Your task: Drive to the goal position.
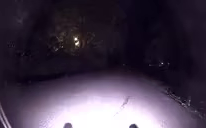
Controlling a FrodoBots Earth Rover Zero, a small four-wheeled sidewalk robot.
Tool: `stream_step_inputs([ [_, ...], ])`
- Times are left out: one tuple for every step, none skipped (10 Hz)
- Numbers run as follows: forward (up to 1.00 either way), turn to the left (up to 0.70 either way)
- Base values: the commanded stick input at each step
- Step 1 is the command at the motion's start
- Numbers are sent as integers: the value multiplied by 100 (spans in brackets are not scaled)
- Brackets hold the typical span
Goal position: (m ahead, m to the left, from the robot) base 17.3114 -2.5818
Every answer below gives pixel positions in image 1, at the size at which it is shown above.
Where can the pale paved path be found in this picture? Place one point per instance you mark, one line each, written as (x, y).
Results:
(101, 96)

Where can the street lamp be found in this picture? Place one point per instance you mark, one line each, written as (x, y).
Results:
(76, 41)

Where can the dark trees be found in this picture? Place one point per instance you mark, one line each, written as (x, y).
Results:
(64, 36)

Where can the robot's own part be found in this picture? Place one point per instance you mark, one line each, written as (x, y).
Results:
(68, 125)
(133, 126)

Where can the dark verge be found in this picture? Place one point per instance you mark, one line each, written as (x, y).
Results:
(187, 96)

